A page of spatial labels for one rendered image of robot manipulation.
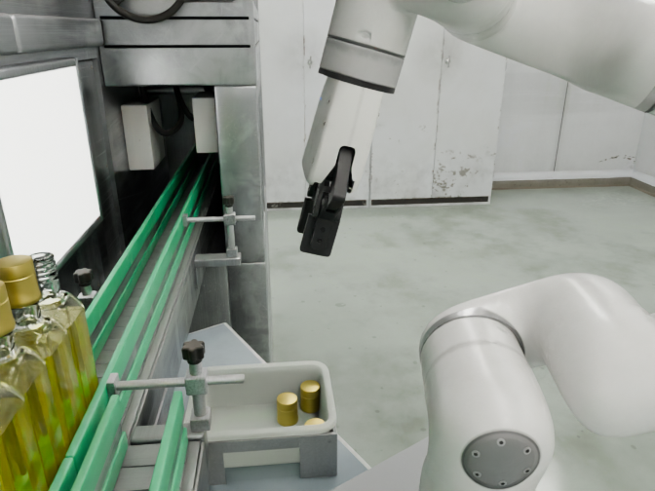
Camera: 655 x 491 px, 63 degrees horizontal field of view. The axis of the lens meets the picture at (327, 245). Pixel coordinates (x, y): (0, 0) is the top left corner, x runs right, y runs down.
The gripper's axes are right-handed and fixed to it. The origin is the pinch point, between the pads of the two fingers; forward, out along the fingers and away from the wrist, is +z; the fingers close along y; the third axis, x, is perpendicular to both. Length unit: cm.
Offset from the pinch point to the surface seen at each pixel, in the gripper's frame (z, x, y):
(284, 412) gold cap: 37.9, 6.0, -18.2
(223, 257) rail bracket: 35, -8, -69
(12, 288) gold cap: 11.6, -27.7, 3.1
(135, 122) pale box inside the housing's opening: 15, -39, -102
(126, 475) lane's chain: 34.9, -14.4, 1.4
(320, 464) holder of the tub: 38.9, 11.5, -9.0
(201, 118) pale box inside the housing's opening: 9, -22, -100
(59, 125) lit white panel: 8, -42, -50
